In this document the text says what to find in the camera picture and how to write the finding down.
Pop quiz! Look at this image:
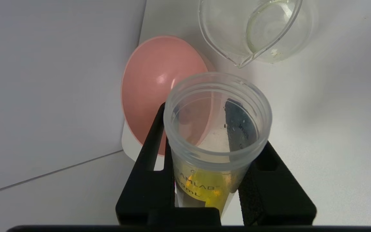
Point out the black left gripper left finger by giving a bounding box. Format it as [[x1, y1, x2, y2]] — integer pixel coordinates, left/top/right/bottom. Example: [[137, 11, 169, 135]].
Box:
[[115, 102, 176, 227]]

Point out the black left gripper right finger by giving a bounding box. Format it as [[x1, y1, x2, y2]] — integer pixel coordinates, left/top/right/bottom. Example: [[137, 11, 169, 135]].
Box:
[[237, 140, 318, 227]]

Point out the test tube with yellow pigment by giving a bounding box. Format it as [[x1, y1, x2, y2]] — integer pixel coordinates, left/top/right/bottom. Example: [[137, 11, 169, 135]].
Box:
[[163, 72, 273, 220]]

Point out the clear glass beaker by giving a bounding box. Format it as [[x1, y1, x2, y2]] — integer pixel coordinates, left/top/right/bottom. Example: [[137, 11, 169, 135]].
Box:
[[198, 0, 315, 69]]

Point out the pink bowl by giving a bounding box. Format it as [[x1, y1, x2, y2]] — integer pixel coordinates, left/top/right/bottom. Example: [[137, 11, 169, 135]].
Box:
[[121, 35, 217, 157]]

